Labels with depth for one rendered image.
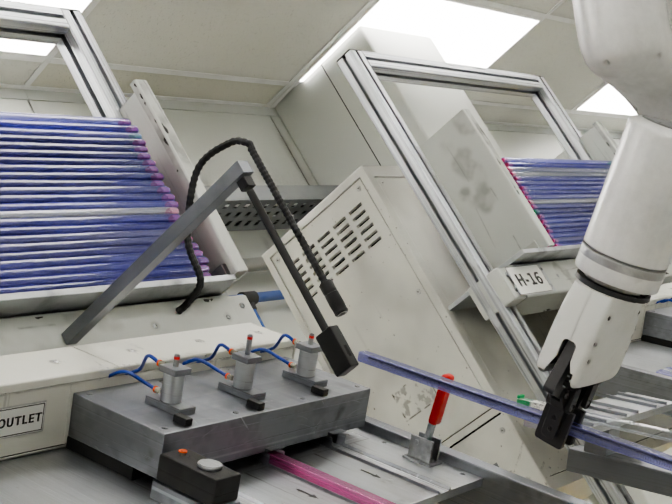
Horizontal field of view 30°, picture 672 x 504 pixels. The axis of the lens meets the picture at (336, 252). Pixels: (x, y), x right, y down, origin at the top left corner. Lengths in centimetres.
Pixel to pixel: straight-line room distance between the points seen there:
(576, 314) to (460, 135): 127
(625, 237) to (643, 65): 17
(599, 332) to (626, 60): 26
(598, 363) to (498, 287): 102
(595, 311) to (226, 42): 339
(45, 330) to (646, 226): 67
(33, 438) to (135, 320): 28
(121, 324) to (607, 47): 66
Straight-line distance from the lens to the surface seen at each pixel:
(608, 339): 123
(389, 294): 242
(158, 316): 156
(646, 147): 119
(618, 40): 122
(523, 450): 231
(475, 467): 145
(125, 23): 412
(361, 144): 480
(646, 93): 128
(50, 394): 130
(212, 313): 163
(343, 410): 145
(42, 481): 125
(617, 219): 120
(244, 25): 445
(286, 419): 137
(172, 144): 172
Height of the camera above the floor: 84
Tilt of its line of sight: 18 degrees up
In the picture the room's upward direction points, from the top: 29 degrees counter-clockwise
